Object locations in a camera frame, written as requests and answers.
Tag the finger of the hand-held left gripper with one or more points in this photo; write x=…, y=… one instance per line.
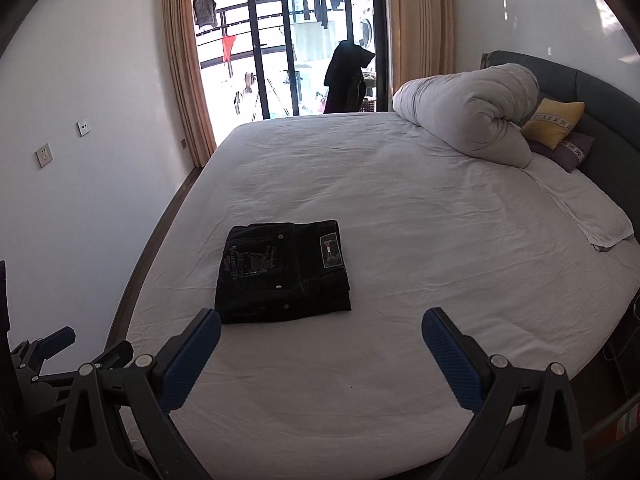
x=60, y=336
x=117, y=352

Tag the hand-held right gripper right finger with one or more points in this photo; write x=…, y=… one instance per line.
x=450, y=355

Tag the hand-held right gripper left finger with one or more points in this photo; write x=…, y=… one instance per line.
x=192, y=360

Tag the black denim pants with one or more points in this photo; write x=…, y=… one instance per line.
x=270, y=295

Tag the person's left hand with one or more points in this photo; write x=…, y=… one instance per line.
x=39, y=464

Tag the bed with white sheet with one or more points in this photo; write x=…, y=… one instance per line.
x=375, y=200

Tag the folded white towel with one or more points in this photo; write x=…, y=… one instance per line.
x=585, y=210

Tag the purple patterned pillow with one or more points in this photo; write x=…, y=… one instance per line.
x=575, y=152

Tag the rolled grey-white duvet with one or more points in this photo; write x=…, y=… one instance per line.
x=465, y=105

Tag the yellow patterned pillow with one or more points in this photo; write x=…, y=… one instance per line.
x=552, y=120

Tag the beige curtain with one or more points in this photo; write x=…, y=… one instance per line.
x=420, y=35
x=187, y=70

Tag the black jacket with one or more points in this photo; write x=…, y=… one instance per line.
x=345, y=80

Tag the dark teal headboard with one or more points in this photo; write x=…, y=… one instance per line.
x=600, y=90

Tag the black-framed glass balcony door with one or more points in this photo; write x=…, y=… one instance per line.
x=270, y=60

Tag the red hanging garment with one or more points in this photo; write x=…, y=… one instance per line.
x=228, y=47

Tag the white washing machine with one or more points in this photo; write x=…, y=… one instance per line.
x=366, y=27

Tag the grey hanging jacket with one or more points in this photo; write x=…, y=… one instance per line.
x=204, y=7

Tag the white wall socket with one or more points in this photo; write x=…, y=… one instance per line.
x=84, y=127
x=44, y=156

